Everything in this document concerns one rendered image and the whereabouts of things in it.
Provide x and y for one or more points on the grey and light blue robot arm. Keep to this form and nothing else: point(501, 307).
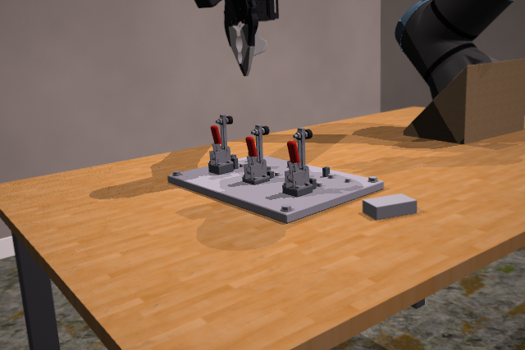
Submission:
point(438, 37)

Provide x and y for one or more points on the black toggle clamp with red handle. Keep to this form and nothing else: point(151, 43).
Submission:
point(256, 173)

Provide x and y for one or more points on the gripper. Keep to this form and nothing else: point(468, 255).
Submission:
point(242, 41)

